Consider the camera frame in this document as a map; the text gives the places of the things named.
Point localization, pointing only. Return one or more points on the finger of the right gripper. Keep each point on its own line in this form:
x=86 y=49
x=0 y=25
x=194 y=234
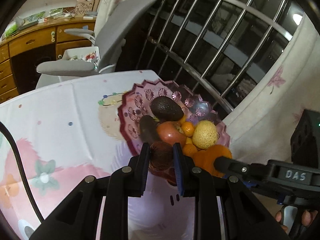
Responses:
x=231 y=167

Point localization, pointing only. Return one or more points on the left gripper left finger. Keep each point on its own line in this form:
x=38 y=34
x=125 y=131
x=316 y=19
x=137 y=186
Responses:
x=138 y=176

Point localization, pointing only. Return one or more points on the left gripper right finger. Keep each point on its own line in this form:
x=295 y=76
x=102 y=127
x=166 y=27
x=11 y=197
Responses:
x=185 y=177

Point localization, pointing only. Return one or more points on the tangerine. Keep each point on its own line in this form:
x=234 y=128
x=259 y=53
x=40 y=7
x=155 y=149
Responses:
x=188 y=128
x=182 y=120
x=188 y=140
x=189 y=150
x=205 y=158

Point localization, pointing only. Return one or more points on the small brown passion fruit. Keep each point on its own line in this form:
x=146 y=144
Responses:
x=161 y=158

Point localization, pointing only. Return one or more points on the yellow pear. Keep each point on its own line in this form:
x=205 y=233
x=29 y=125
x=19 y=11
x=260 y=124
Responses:
x=205 y=135

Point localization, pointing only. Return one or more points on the red apple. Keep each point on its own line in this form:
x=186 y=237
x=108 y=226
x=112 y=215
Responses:
x=171 y=133

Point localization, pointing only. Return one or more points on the dark avocado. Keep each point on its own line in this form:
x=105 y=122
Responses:
x=166 y=109

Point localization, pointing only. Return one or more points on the dark overripe banana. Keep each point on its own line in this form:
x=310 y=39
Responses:
x=148 y=130

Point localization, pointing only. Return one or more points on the white butterfly curtain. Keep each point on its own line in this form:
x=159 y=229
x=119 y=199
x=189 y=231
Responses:
x=262 y=124

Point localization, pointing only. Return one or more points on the pink glass fruit bowl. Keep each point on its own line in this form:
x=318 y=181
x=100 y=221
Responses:
x=136 y=104

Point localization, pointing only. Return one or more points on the cartoon printed tablecloth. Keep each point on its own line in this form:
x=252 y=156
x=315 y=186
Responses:
x=69 y=130

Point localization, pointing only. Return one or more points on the metal window bars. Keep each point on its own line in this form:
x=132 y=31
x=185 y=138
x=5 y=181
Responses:
x=220 y=49

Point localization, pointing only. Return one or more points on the grey office chair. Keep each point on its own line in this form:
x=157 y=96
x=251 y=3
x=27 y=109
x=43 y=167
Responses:
x=114 y=20

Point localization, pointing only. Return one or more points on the wooden desk with drawers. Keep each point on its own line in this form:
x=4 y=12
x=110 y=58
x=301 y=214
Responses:
x=23 y=52

